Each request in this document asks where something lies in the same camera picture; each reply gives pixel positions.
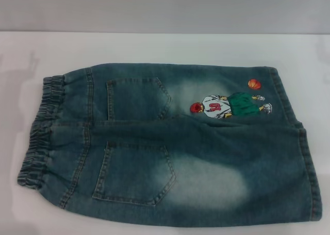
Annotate blue denim shorts with print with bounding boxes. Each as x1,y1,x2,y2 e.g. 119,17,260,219
15,62,323,235

